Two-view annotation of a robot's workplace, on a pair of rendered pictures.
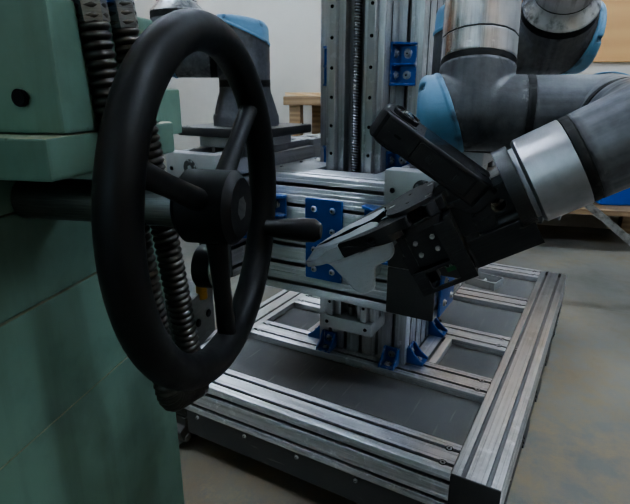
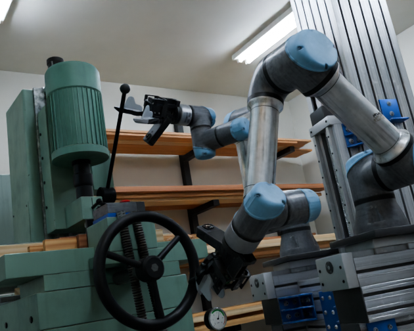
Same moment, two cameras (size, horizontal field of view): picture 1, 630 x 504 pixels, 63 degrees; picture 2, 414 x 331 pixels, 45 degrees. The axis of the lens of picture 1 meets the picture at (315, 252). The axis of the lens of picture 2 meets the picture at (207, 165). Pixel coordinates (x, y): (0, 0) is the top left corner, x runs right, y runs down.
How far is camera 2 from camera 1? 0.96 m
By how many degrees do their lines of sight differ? 51
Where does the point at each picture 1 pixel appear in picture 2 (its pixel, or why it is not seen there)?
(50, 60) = not seen: hidden behind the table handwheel
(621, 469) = not seen: outside the picture
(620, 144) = (238, 219)
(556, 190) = (230, 240)
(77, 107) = (115, 244)
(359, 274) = (206, 291)
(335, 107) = (338, 233)
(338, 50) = (332, 199)
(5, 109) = not seen: hidden behind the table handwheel
